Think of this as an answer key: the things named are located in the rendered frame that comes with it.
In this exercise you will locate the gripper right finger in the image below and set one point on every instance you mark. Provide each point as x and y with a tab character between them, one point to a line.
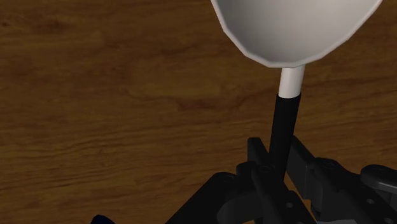
335	186

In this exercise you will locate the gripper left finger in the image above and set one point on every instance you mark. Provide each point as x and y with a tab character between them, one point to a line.
270	192

